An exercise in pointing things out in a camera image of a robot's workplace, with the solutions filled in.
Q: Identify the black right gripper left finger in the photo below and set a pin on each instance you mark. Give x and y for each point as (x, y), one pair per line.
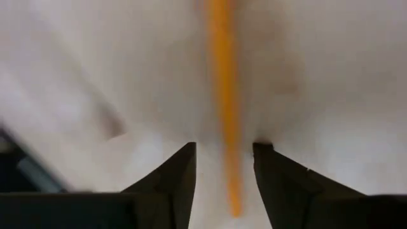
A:
(127, 213)

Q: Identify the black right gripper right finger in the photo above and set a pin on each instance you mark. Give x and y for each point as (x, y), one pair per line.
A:
(318, 210)

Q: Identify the orange pencil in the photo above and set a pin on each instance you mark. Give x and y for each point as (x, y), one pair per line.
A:
(224, 79)

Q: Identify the black aluminium table frame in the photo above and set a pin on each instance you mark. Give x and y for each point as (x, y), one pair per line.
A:
(12, 171)

